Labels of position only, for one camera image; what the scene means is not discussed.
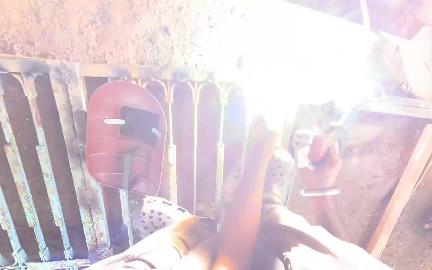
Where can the person's right hand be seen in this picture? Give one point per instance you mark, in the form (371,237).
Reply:
(323,170)

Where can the person's left hand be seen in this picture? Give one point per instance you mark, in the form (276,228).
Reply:
(264,129)

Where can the person's right fingers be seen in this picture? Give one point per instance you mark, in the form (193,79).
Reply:
(319,150)

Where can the red welding electrode holder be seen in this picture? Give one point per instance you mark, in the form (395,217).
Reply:
(303,144)

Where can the grey perforated right clog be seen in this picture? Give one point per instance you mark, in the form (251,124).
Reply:
(280,176)

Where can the grey perforated clog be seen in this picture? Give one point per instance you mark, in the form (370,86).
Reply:
(156,215)
(280,176)

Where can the grey perforated left clog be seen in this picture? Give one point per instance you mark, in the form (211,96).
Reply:
(156,215)

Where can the red welding face shield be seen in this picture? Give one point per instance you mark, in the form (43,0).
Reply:
(107,150)

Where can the rusty metal gate grille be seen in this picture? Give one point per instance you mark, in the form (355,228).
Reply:
(21,165)

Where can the rusty angle iron frame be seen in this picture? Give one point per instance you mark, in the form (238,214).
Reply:
(407,176)

